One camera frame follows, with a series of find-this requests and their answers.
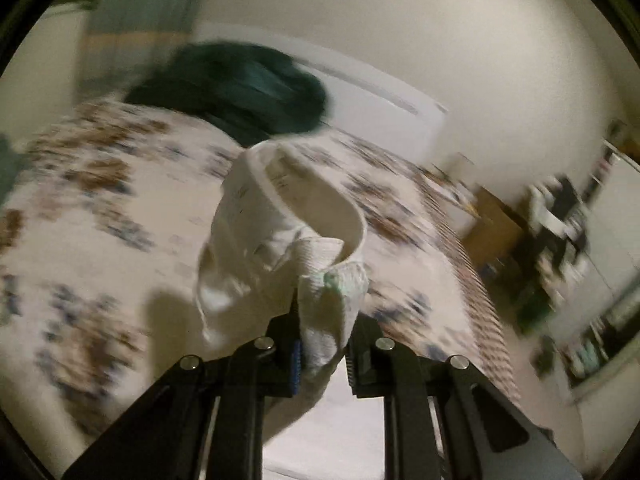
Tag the teal cloth at bedside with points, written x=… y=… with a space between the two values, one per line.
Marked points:
x=12 y=167

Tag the brown wooden furniture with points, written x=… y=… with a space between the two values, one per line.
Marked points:
x=492 y=232

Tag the cluttered white shelf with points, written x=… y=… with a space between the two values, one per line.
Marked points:
x=580 y=268

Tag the dark green cloth pile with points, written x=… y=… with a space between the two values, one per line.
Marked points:
x=250 y=92

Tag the white air conditioner unit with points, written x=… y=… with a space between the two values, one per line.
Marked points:
x=363 y=101

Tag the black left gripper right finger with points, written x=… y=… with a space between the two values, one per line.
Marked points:
x=446 y=419

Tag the white pants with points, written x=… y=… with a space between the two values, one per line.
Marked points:
x=281 y=235

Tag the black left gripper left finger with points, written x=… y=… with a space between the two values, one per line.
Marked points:
x=202 y=419

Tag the floral bed blanket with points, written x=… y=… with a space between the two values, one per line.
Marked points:
x=100 y=240

